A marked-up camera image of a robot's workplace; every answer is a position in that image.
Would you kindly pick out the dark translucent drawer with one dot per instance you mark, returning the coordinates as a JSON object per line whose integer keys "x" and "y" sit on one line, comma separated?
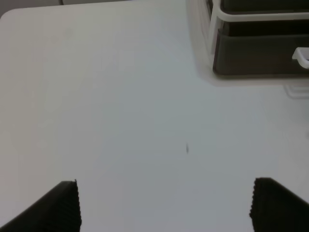
{"x": 260, "y": 48}

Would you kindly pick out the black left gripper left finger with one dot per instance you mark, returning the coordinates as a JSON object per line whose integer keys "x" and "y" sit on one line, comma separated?
{"x": 56, "y": 211}

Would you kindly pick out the white drawer cabinet frame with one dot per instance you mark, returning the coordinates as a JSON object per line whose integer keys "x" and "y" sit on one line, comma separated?
{"x": 205, "y": 23}

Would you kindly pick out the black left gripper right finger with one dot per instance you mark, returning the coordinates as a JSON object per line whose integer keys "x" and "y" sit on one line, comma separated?
{"x": 276, "y": 209}

